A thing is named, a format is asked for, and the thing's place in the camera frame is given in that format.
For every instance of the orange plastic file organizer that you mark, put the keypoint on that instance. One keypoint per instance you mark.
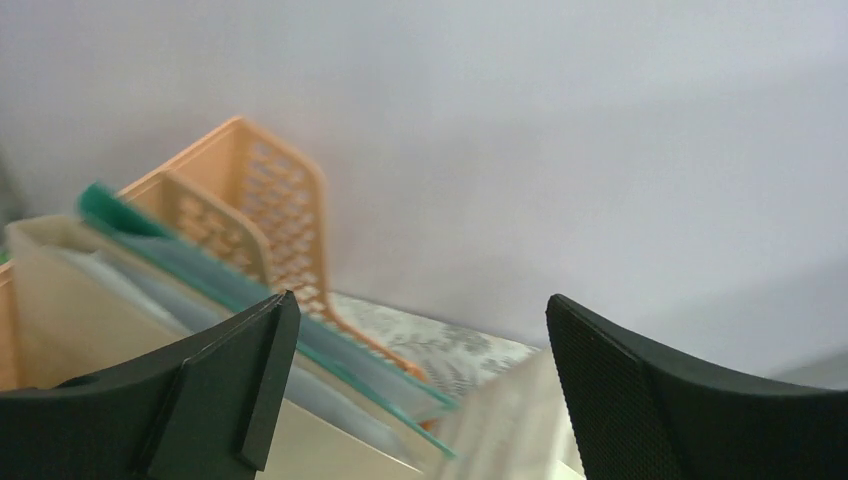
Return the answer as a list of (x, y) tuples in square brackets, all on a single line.
[(249, 200)]

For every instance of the teal file folder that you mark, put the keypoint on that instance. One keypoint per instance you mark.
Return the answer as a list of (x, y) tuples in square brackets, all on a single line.
[(409, 399)]

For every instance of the floral patterned table mat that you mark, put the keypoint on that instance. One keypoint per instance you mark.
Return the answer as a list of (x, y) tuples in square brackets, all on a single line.
[(455, 359)]

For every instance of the beige file folder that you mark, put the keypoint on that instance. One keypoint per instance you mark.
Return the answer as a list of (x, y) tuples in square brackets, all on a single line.
[(85, 305)]

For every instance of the white plastic drawer unit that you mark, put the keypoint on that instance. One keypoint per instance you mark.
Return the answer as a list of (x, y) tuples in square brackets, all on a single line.
[(515, 426)]

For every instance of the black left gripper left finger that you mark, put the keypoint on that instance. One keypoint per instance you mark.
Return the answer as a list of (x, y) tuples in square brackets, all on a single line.
[(204, 407)]

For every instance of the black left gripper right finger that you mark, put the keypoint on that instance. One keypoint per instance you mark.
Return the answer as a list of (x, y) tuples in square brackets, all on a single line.
[(643, 410)]

